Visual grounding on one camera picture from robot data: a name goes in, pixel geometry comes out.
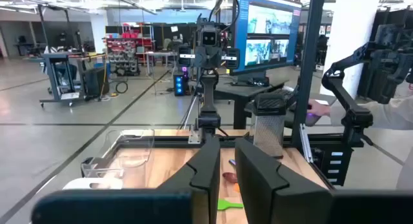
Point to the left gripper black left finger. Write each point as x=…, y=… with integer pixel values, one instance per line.
x=200, y=185

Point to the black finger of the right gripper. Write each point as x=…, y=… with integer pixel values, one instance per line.
x=233, y=62
x=184, y=62

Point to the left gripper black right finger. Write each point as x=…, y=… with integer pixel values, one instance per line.
x=264, y=191

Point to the silver spoon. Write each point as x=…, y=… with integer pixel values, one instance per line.
x=229, y=177

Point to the green silicone spatula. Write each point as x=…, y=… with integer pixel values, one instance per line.
x=226, y=204

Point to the iridescent blue-purple metal utensil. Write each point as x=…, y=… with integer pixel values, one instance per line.
x=232, y=162

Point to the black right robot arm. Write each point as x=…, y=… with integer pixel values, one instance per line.
x=208, y=98

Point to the computer tower blue lights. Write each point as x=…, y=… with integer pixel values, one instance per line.
x=180, y=83

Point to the white distant table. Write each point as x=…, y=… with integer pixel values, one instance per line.
x=159, y=53

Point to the black desk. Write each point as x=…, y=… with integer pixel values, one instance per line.
x=242, y=95

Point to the large computer monitor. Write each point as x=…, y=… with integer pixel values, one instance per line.
x=267, y=33

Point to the red parts shelving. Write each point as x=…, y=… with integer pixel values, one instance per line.
x=129, y=53

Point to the black keyboard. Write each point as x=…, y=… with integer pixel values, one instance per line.
x=284, y=93

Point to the metal mesh grater black top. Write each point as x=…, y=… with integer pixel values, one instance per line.
x=268, y=130

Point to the silver metal strip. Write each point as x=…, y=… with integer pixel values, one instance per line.
x=306, y=143

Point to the black electronics box white labels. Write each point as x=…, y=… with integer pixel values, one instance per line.
x=335, y=167

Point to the black floor box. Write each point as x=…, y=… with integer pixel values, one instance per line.
x=95, y=82

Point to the clear plastic bin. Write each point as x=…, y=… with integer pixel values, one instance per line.
x=93, y=167

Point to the white plastic bin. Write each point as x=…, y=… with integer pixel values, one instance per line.
x=80, y=183

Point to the grey wheeled cart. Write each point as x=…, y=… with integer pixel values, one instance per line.
x=61, y=78

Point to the person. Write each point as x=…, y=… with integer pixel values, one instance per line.
x=387, y=112

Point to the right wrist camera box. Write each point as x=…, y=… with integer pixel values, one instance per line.
x=208, y=36

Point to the silver metal bracket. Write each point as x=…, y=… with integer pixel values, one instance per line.
x=194, y=137

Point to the black aluminium table frame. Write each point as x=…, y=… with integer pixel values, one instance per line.
x=167, y=141

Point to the black vertical frame post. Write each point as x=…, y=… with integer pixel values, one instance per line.
x=306, y=69

